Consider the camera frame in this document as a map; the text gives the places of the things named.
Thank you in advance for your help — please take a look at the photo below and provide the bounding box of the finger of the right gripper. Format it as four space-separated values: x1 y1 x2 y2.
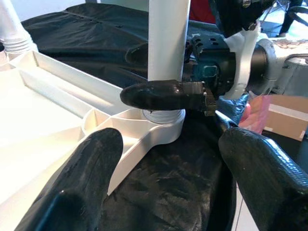
125 42 149 65
119 80 208 112

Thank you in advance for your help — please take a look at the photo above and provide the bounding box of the white plastic table top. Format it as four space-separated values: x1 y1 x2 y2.
0 49 186 231

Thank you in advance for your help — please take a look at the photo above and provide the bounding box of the brown cardboard box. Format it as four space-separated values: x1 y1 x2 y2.
261 94 308 142

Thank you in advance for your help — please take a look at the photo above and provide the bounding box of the black glossy tablecloth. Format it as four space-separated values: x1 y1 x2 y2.
20 3 241 231

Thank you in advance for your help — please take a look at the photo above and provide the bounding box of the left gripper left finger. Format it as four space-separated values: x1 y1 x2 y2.
14 127 125 231

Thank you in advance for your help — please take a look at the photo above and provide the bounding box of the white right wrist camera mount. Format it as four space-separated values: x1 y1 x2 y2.
208 0 263 100

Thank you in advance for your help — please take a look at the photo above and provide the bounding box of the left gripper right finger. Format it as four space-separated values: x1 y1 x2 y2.
218 127 308 231

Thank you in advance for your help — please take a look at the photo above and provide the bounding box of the pink plastic bag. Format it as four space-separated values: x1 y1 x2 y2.
239 94 271 135

